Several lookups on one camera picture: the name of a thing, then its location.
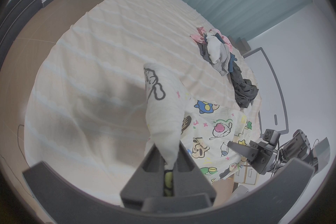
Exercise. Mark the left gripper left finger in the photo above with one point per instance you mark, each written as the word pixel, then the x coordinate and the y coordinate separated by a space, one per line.
pixel 147 181

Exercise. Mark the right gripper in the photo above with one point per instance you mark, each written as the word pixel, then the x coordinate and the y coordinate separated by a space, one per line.
pixel 262 160

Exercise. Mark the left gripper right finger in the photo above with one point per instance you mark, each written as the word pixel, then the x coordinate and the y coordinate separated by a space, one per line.
pixel 191 181

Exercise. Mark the white printed pyjama top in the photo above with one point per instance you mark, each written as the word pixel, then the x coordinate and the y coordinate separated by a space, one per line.
pixel 210 125

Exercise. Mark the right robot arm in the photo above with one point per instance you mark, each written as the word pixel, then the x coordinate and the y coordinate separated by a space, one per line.
pixel 296 146

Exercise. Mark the pile of clothes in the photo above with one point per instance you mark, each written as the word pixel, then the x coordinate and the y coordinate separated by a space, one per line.
pixel 217 52

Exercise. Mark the cream bedside table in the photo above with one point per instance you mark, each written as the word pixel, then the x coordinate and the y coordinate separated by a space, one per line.
pixel 245 175

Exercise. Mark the black garment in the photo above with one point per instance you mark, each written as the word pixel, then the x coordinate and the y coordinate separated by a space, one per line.
pixel 245 89

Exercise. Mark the grey bedside table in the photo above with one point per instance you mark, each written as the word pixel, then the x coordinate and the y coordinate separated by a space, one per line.
pixel 240 45

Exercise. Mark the bed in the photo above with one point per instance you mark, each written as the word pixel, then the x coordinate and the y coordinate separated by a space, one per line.
pixel 105 73

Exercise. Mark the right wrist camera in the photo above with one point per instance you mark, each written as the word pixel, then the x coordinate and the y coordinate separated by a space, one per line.
pixel 271 136

